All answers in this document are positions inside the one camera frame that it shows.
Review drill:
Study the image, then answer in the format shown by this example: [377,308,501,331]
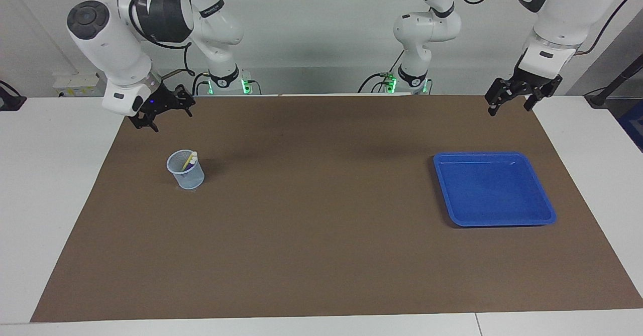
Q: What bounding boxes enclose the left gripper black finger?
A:
[523,75,563,111]
[485,77,510,117]

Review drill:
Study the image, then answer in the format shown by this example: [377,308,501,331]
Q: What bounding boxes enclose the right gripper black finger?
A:
[129,111,160,133]
[172,86,196,118]

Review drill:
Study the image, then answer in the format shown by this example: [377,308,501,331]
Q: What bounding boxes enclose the black stand pole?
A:
[584,55,643,108]

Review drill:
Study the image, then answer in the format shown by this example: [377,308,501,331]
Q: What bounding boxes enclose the white power strip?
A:
[53,72,109,97]

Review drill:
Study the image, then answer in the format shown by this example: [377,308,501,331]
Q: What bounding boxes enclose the pale blue mesh cup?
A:
[166,149,205,190]

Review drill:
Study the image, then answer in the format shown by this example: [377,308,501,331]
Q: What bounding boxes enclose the blue crate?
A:
[617,100,643,152]

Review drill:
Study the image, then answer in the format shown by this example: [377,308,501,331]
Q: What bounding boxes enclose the blue plastic tray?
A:
[433,151,557,228]

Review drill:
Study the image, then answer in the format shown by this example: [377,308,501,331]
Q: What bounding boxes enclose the black table clamp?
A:
[0,81,27,111]

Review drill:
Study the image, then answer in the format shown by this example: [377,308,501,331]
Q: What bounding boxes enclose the brown table mat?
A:
[30,94,643,323]

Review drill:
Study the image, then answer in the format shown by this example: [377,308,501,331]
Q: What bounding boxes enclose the black right base cable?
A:
[192,72,211,95]

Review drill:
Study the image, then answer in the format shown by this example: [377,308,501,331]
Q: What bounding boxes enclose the black base cable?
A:
[192,72,211,95]
[358,50,405,94]

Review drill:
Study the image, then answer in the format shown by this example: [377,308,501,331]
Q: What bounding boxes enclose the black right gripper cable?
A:
[128,0,196,79]

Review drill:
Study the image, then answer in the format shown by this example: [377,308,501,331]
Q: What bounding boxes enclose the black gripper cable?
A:
[575,0,634,55]
[128,0,196,79]

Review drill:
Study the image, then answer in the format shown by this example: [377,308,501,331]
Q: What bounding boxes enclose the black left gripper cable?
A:
[575,0,634,55]

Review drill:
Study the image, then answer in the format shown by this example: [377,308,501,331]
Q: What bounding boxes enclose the black left base cable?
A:
[358,50,405,94]

